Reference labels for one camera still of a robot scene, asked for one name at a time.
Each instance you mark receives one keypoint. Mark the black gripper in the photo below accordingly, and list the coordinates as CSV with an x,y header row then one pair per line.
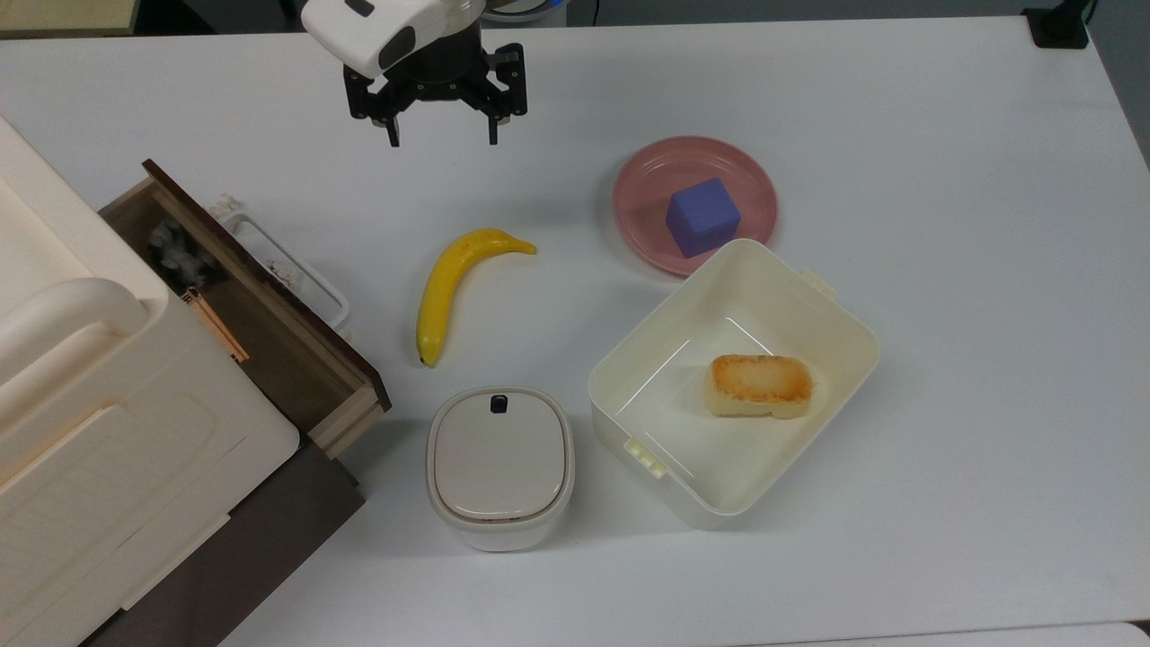
x,y
440,76

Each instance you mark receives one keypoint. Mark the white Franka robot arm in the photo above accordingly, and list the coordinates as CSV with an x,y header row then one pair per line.
x,y
359,36

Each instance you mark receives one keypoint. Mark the yellow banana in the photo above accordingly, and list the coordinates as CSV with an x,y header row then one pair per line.
x,y
449,288

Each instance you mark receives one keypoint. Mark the pink plate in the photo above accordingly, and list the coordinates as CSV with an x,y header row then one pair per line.
x,y
647,189

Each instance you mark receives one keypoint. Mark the purple cube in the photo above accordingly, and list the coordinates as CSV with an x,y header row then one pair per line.
x,y
703,220

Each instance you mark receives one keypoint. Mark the grey crumpled paper ball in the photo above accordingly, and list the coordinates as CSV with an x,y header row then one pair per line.
x,y
180,256

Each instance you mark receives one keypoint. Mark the small cream lidded bin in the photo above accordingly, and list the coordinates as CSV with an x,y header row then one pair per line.
x,y
499,458

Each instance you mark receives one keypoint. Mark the beige board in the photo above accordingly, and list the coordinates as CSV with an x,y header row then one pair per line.
x,y
63,13

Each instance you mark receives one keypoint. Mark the cream plastic open container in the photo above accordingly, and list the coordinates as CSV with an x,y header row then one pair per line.
x,y
683,422

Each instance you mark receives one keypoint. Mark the toasted bread loaf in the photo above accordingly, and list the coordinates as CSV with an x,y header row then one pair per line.
x,y
759,386

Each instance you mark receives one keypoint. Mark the dark brown wooden cabinet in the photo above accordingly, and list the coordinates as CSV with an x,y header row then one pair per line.
x,y
269,530

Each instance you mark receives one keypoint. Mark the cream plastic storage box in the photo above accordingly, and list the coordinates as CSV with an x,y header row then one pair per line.
x,y
108,431

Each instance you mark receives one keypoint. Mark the black table clamp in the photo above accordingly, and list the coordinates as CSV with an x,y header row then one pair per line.
x,y
1056,27

